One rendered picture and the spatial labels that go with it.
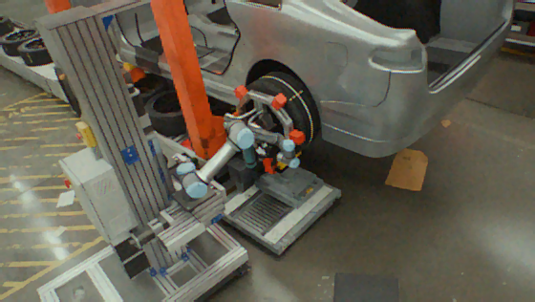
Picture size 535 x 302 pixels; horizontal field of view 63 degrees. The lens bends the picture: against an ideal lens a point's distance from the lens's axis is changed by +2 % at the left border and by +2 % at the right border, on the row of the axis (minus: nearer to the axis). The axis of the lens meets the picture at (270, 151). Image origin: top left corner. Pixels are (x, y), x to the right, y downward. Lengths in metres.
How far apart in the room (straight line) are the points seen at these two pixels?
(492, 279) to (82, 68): 2.88
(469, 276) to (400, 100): 1.35
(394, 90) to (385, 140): 0.38
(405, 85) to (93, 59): 1.76
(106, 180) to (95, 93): 0.50
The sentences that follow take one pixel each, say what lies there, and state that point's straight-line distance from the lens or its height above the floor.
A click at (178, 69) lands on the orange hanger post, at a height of 1.36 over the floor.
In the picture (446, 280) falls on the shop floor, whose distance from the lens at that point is 3.36.
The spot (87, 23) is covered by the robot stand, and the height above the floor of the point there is 2.00.
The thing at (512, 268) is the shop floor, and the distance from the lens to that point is 3.55.
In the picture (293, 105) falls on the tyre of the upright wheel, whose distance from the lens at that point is 3.12.
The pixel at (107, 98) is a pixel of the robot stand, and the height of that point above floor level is 1.60.
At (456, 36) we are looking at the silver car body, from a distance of 4.43.
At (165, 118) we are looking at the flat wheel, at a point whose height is 0.49.
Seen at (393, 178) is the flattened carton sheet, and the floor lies 0.01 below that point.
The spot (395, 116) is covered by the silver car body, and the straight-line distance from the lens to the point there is 2.85.
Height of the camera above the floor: 2.63
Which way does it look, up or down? 36 degrees down
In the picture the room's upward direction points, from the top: 9 degrees counter-clockwise
